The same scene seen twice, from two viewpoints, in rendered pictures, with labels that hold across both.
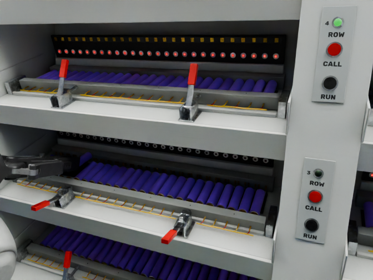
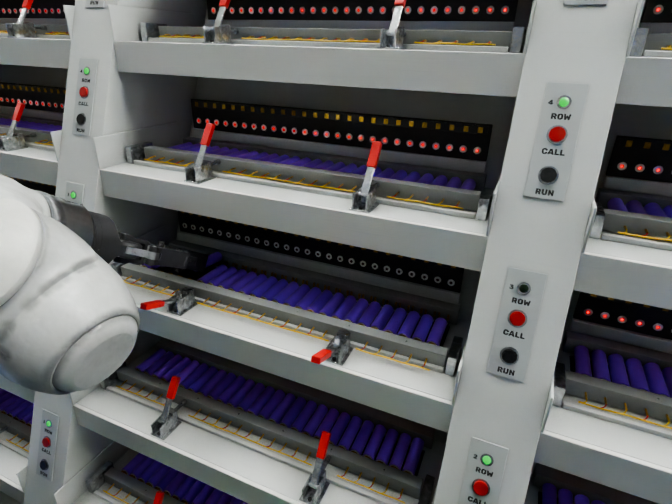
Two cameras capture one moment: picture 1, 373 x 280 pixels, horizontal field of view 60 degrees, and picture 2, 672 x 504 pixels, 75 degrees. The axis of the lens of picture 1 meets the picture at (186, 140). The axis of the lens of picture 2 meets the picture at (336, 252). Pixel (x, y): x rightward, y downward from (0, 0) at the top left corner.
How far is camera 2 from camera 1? 0.08 m
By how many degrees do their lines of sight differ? 5
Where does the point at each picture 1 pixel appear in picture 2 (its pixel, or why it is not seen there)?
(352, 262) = (556, 414)
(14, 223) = not seen: hidden behind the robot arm
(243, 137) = (431, 236)
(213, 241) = (377, 372)
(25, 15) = (168, 64)
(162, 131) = (326, 222)
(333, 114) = (549, 215)
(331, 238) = (533, 375)
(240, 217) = (413, 345)
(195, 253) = (350, 387)
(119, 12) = (290, 69)
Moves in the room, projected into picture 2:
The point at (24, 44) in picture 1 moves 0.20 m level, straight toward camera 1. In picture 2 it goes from (156, 105) to (166, 86)
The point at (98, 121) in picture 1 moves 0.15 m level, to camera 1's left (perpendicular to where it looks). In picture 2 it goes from (244, 203) to (138, 185)
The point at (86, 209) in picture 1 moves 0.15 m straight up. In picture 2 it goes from (210, 319) to (224, 221)
